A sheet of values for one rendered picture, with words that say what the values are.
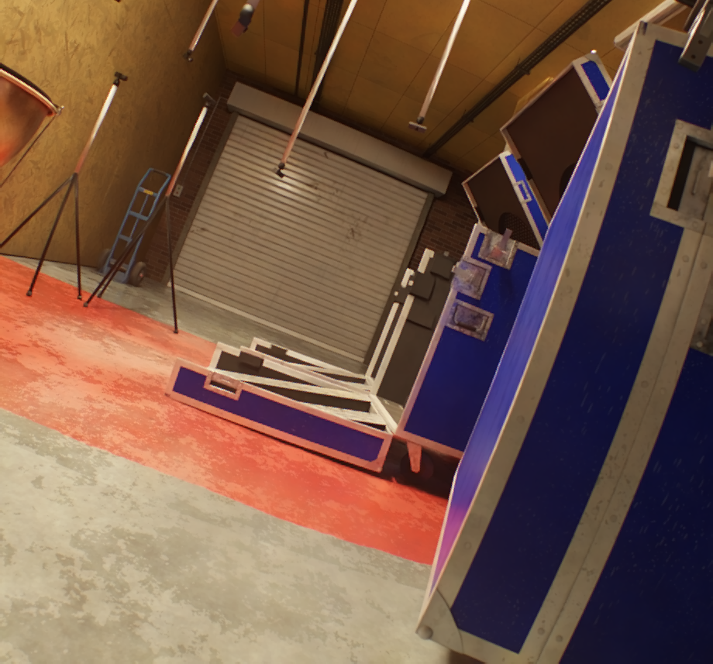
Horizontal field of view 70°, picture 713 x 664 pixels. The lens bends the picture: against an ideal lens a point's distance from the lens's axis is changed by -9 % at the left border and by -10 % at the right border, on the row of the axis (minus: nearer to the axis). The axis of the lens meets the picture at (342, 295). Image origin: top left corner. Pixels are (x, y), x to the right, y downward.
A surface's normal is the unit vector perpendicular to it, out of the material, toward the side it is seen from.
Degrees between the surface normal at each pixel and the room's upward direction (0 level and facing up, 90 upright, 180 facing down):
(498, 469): 90
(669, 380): 90
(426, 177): 90
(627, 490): 90
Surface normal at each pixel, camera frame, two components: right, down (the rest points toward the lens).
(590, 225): -0.24, -0.14
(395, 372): 0.06, -0.02
